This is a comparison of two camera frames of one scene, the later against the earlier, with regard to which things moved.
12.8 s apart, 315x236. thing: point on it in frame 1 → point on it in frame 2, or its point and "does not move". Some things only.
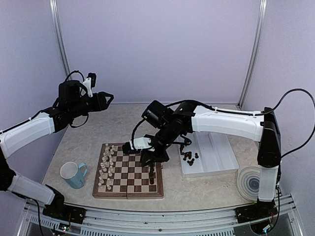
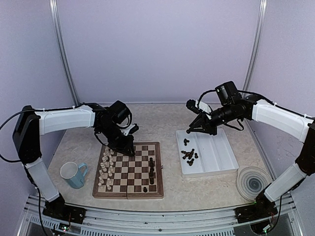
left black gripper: (100, 103) → (123, 148)
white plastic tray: (206, 154) does not move
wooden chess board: (122, 175) does not move
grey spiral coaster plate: (248, 183) does not move
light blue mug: (70, 172) does not move
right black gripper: (147, 155) → (208, 127)
